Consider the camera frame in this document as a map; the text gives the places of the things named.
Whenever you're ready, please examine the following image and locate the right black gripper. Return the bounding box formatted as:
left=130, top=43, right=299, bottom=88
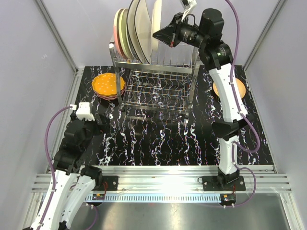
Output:
left=153, top=13, right=206, bottom=49

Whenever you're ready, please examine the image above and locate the cream round plate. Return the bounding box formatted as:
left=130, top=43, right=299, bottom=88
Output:
left=151, top=0, right=162, bottom=51

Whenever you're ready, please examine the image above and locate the pink polka dot plate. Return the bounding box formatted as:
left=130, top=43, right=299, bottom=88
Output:
left=97, top=94, right=118, bottom=100
left=94, top=90, right=126, bottom=98

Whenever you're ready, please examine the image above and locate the white square plate black rim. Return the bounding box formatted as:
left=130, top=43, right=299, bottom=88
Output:
left=134, top=0, right=152, bottom=64

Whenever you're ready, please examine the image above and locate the orange polka dot plate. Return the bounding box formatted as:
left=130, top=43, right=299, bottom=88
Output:
left=92, top=73, right=117, bottom=96

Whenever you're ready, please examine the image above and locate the tan round plate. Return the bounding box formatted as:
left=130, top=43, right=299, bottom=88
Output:
left=213, top=79, right=246, bottom=98

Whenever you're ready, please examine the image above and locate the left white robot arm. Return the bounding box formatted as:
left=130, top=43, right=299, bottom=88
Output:
left=28, top=115, right=110, bottom=230

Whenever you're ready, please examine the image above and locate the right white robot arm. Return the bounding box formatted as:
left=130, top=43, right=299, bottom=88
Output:
left=153, top=8, right=251, bottom=190

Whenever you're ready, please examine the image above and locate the steel two-tier dish rack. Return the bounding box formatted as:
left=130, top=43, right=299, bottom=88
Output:
left=109, top=38, right=201, bottom=120

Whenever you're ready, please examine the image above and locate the black marble pattern mat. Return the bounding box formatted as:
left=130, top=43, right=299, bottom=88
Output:
left=75, top=66, right=273, bottom=166

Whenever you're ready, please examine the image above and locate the pale green round plate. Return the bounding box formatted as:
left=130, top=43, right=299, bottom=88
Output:
left=118, top=8, right=132, bottom=59

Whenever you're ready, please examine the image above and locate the pink and cream plate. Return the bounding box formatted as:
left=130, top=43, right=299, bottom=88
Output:
left=113, top=8, right=124, bottom=57

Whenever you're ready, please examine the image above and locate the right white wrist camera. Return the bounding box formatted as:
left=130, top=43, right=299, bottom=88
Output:
left=180, top=0, right=197, bottom=21

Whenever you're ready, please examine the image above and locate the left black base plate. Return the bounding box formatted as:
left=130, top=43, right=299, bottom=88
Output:
left=93, top=175, right=119, bottom=191

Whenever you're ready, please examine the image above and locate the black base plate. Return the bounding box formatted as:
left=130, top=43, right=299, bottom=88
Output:
left=93, top=175, right=119, bottom=191
left=201, top=175, right=246, bottom=192

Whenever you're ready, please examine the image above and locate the slotted white cable duct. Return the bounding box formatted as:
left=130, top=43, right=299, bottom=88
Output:
left=85, top=193, right=221, bottom=203

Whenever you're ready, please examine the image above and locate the aluminium mounting rail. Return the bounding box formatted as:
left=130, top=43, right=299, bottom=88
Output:
left=32, top=165, right=292, bottom=192

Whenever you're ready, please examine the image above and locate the right aluminium frame post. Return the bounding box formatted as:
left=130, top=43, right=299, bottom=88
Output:
left=243, top=0, right=287, bottom=72

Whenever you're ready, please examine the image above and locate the aluminium frame post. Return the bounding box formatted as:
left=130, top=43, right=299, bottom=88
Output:
left=34, top=0, right=79, bottom=74
left=243, top=0, right=287, bottom=72

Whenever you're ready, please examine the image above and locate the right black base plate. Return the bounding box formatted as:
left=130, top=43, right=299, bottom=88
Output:
left=201, top=175, right=246, bottom=192

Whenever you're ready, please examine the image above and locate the left aluminium frame post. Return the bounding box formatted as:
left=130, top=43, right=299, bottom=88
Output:
left=34, top=0, right=79, bottom=74

